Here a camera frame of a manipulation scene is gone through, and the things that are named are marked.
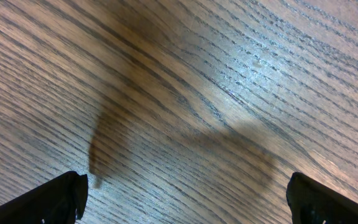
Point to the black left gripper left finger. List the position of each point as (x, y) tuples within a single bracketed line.
[(60, 200)]

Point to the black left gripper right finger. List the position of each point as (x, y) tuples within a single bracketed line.
[(311, 202)]

